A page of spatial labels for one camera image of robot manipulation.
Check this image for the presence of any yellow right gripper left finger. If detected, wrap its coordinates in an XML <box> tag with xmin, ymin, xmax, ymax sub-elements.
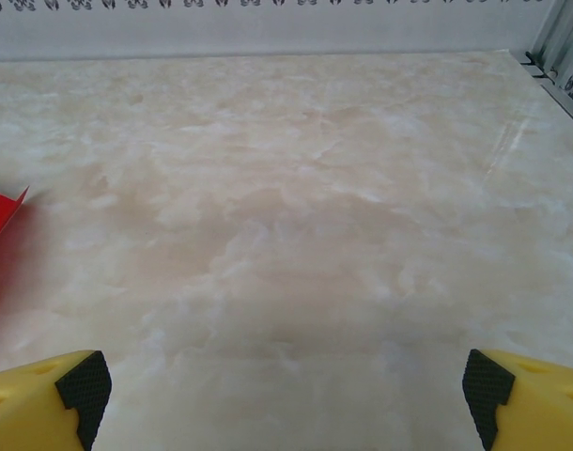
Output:
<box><xmin>0</xmin><ymin>350</ymin><xmax>113</xmax><ymax>451</ymax></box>

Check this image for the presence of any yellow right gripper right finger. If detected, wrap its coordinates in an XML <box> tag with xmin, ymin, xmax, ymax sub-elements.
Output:
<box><xmin>462</xmin><ymin>348</ymin><xmax>573</xmax><ymax>451</ymax></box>

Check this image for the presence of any red paper sheet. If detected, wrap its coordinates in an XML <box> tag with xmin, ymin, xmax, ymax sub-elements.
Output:
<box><xmin>0</xmin><ymin>185</ymin><xmax>30</xmax><ymax>257</ymax></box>

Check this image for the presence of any aluminium table side rail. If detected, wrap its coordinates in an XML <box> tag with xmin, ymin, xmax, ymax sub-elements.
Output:
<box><xmin>516</xmin><ymin>49</ymin><xmax>573</xmax><ymax>131</ymax></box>

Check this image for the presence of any aluminium frame post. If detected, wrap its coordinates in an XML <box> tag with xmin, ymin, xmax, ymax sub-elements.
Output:
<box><xmin>528</xmin><ymin>0</ymin><xmax>573</xmax><ymax>95</ymax></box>

